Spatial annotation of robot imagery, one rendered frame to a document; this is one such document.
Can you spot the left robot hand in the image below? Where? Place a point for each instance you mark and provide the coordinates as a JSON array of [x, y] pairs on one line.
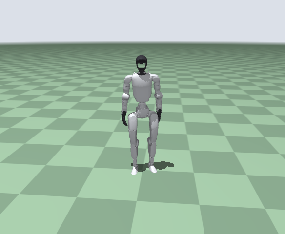
[[159, 114]]

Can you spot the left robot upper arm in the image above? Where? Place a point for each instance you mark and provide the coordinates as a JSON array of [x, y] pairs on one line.
[[156, 80]]

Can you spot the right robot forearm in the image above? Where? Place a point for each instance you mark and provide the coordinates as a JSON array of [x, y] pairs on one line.
[[124, 105]]

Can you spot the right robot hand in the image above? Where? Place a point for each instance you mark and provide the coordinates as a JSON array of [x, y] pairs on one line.
[[123, 118]]

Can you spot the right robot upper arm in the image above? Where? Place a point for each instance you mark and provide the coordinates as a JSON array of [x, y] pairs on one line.
[[126, 86]]

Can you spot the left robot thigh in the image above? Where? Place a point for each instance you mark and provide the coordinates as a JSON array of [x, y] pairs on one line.
[[153, 126]]

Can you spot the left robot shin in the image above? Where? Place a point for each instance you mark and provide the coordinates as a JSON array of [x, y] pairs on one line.
[[152, 152]]

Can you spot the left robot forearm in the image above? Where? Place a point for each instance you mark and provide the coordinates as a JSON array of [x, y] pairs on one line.
[[158, 104]]

